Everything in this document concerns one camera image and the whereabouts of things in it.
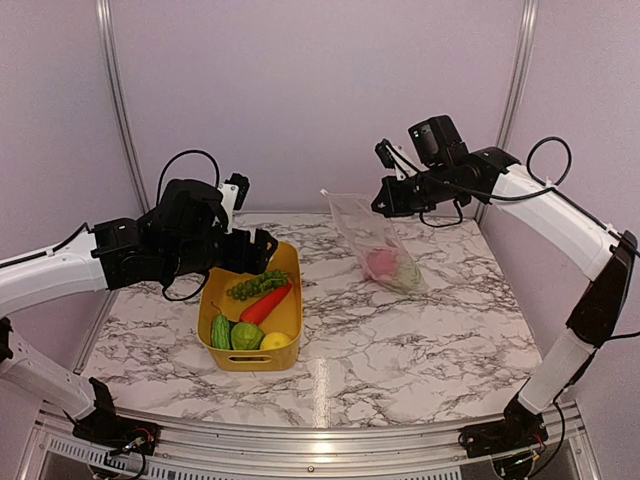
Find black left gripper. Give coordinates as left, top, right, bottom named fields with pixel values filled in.
left=162, top=227, right=278, bottom=278

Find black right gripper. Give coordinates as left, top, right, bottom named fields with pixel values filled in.
left=372, top=162, right=468, bottom=217

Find clear zip top bag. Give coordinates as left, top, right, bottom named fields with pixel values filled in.
left=320, top=189, right=419, bottom=294

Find red toy apple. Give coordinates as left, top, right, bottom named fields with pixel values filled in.
left=365, top=248, right=398, bottom=278

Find green toy cabbage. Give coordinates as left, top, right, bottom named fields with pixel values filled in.
left=391, top=264, right=427, bottom=294

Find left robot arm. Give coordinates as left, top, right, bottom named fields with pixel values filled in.
left=1, top=217, right=278, bottom=445

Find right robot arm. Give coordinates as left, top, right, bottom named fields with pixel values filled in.
left=371, top=140, right=637, bottom=448

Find green toy grapes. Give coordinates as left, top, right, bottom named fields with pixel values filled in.
left=226, top=270, right=289, bottom=301

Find orange toy carrot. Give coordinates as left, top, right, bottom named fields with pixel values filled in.
left=239, top=284, right=292, bottom=325

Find yellow plastic basket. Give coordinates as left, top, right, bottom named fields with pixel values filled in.
left=197, top=242, right=304, bottom=372

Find yellow toy lemon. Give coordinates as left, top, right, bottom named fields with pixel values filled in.
left=260, top=332, right=292, bottom=350

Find green toy bitter gourd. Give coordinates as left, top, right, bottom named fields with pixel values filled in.
left=210, top=313, right=232, bottom=350

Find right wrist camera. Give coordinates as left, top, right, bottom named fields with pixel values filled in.
left=374, top=139, right=420, bottom=181

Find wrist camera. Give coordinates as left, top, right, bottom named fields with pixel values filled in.
left=218, top=172, right=250, bottom=233
left=374, top=139, right=420, bottom=181

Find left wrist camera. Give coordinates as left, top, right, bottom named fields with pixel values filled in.
left=218, top=172, right=250, bottom=233

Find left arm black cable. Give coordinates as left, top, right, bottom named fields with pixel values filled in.
left=157, top=148, right=221, bottom=301

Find right aluminium frame post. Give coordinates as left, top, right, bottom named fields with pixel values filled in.
left=474, top=0, right=541, bottom=224

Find aluminium frame post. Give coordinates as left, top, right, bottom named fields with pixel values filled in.
left=96, top=0, right=150, bottom=213
left=474, top=0, right=541, bottom=224

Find left aluminium frame post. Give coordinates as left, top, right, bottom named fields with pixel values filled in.
left=96, top=0, right=150, bottom=213

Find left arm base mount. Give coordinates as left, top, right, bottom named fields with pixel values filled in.
left=68, top=378, right=160, bottom=455

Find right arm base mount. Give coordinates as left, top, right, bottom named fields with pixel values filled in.
left=458, top=395, right=549, bottom=458

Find aluminium table front rail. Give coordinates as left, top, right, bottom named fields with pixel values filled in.
left=29, top=394, right=596, bottom=480

